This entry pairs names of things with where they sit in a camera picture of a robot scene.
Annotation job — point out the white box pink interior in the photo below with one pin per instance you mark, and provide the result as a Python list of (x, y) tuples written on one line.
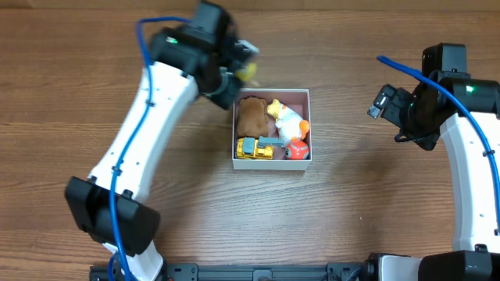
[(299, 101)]

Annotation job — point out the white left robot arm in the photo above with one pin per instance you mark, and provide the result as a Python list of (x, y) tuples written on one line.
[(199, 57)]

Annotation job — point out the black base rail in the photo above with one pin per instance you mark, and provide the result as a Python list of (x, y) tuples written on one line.
[(329, 272)]

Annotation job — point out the brown plush bear toy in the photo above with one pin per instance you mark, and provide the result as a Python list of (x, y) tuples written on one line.
[(252, 120)]

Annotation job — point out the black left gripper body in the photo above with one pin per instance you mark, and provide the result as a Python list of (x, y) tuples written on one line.
[(225, 95)]

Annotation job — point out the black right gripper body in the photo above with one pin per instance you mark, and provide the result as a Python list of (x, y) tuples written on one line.
[(423, 137)]

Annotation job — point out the yellow toy excavator truck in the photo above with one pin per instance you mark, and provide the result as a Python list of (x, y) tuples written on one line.
[(257, 148)]

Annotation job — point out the yellow wooden rattle drum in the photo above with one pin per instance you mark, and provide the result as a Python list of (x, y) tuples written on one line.
[(247, 74)]

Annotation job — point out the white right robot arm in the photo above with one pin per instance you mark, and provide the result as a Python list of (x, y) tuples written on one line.
[(449, 105)]

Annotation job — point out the red grey toy ball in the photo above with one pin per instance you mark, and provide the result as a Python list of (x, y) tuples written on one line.
[(297, 150)]

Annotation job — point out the white plush duck toy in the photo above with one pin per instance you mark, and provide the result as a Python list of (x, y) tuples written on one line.
[(290, 125)]

